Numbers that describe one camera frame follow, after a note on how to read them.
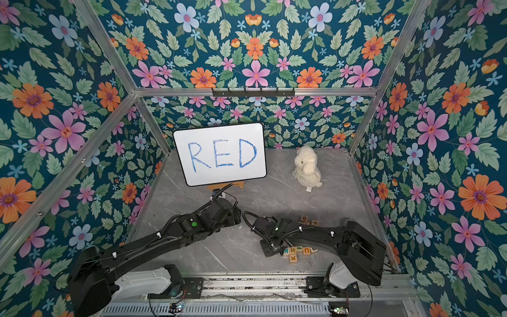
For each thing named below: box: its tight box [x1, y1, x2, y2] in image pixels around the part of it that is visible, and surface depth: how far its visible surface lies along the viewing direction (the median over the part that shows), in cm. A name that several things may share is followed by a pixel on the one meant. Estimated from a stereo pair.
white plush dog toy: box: [291, 145, 323, 193], surface depth 93 cm
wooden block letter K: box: [289, 253, 298, 263], surface depth 80 cm
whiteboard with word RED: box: [172, 122, 267, 187], surface depth 95 cm
